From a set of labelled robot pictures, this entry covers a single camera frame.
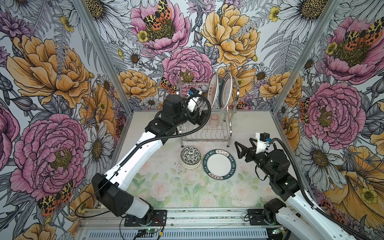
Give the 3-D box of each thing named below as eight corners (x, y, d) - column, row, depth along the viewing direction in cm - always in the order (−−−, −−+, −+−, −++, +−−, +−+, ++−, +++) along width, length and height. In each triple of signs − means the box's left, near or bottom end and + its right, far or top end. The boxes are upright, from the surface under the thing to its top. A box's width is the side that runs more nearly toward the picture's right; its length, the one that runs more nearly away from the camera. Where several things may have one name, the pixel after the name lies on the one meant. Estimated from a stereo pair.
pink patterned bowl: (189, 170, 91) (189, 163, 85) (180, 158, 96) (179, 151, 90) (202, 160, 95) (202, 153, 89) (192, 150, 100) (192, 143, 94)
